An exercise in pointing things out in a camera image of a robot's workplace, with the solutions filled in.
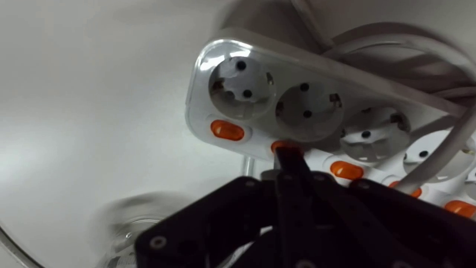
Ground white power strip orange switches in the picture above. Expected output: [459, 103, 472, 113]
[185, 28, 476, 220]

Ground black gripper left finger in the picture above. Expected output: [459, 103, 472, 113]
[136, 143, 295, 268]

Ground white power strip cable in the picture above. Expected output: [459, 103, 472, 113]
[291, 0, 476, 196]

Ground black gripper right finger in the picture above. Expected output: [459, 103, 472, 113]
[289, 143, 476, 268]

